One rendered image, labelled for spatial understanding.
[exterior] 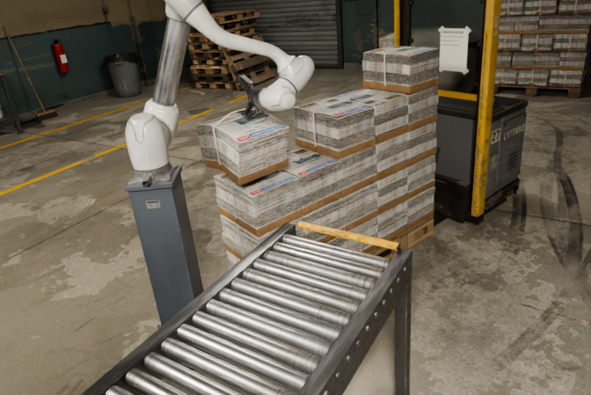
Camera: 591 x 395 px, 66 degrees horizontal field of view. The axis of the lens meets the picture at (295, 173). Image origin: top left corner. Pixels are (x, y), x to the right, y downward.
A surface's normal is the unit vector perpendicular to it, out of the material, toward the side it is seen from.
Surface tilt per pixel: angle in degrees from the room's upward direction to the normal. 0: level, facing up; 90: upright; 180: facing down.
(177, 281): 90
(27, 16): 90
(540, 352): 0
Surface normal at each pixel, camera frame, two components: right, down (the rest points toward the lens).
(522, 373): -0.08, -0.92
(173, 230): 0.04, 0.38
